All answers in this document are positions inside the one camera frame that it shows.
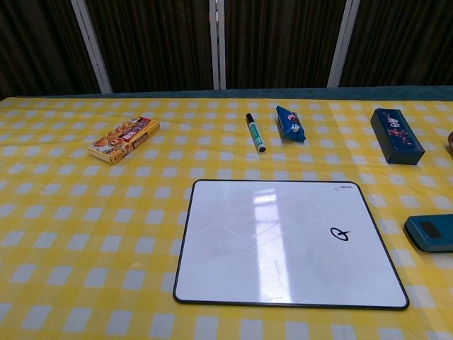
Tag white screen frame post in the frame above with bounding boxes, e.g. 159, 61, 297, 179
70, 0, 114, 94
209, 0, 227, 90
326, 0, 362, 88

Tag blue snack packet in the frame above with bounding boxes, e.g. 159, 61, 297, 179
275, 105, 306, 143

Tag teal-labelled marker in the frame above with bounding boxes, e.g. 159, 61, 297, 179
246, 113, 268, 154

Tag yellow snack box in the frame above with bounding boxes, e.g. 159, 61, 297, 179
87, 115, 161, 166

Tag dark pleated curtain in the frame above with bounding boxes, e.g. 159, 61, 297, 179
0, 0, 453, 101

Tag teal whiteboard eraser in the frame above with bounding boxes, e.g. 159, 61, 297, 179
403, 213, 453, 254

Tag yellow checkered tablecloth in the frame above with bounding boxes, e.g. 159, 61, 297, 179
0, 94, 453, 340

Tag dark blue printed box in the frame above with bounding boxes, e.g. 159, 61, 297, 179
370, 108, 425, 165

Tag white dry-erase board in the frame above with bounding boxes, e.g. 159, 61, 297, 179
173, 179, 411, 312

